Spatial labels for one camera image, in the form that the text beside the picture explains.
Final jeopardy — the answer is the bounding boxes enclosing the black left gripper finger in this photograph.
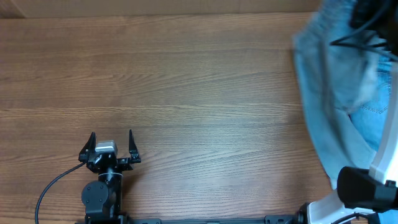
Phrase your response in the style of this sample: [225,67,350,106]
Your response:
[78,132,96,162]
[128,129,141,164]

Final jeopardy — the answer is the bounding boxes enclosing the light blue denim shorts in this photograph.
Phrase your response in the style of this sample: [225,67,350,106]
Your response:
[293,0,391,187]

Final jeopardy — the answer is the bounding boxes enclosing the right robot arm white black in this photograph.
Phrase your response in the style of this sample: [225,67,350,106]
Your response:
[291,62,397,224]

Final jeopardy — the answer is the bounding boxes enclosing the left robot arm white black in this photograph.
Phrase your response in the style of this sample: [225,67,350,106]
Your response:
[78,131,141,223]

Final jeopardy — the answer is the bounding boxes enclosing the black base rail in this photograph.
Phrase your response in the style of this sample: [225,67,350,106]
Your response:
[76,215,297,224]

